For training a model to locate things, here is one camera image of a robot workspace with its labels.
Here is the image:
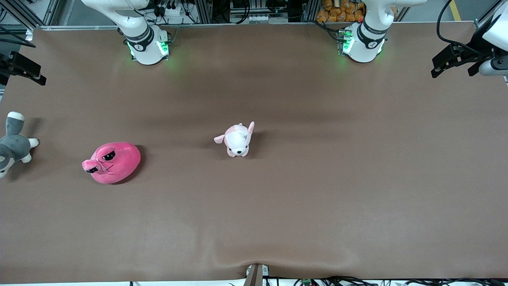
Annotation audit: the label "pink round plush toy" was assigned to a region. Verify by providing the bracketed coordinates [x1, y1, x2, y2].
[82, 142, 141, 184]

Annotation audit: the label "grey white husky plush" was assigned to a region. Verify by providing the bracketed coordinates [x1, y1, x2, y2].
[0, 112, 40, 179]

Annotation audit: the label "pile of orange items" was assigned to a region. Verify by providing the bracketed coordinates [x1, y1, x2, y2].
[316, 0, 366, 23]

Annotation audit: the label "white power strip with plugs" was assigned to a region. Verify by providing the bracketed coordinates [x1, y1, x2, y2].
[156, 3, 184, 17]

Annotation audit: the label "white pink plush dog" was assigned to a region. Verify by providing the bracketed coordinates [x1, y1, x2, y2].
[214, 122, 255, 158]

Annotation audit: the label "brown table mat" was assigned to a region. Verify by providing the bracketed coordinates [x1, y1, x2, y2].
[0, 22, 508, 283]

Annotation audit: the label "long black left arm cable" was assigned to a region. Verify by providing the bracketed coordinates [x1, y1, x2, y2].
[436, 0, 483, 55]

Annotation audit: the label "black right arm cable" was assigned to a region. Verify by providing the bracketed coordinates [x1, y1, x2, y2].
[0, 25, 37, 48]

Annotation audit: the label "aluminium frame post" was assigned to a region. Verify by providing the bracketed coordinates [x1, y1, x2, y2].
[474, 8, 501, 31]

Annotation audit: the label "aluminium frame rails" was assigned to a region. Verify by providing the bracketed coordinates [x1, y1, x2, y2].
[0, 0, 60, 33]

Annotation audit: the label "black cable bundle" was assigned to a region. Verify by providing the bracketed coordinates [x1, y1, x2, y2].
[293, 276, 508, 286]

